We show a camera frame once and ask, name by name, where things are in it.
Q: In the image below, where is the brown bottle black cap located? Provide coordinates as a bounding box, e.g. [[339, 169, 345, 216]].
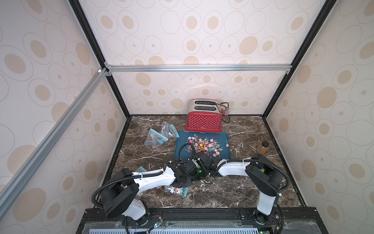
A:
[[257, 140, 270, 155]]

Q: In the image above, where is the horizontal aluminium frame bar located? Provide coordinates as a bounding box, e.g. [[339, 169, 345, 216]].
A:
[[108, 64, 292, 73]]

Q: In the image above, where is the red polka dot toaster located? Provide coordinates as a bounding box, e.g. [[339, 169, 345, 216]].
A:
[[186, 99, 222, 133]]

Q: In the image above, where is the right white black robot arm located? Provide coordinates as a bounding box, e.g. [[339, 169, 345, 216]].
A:
[[195, 152, 291, 224]]

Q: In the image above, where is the teal rectangular tray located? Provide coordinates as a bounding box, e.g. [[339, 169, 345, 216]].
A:
[[174, 130, 231, 164]]

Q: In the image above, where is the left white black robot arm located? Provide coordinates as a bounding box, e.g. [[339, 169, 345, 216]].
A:
[[91, 160, 203, 222]]

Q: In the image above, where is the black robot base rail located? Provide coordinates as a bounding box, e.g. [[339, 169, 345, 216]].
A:
[[76, 207, 328, 234]]

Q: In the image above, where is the candy ziploc bag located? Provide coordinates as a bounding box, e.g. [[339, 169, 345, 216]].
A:
[[165, 186, 189, 198], [135, 166, 147, 174], [161, 121, 179, 138], [144, 128, 168, 148]]

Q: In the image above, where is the pile of loose candies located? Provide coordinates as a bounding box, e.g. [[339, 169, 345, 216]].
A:
[[184, 133, 231, 160]]

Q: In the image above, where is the left slanted aluminium frame bar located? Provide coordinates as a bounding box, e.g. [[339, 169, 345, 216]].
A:
[[1, 68, 108, 218]]

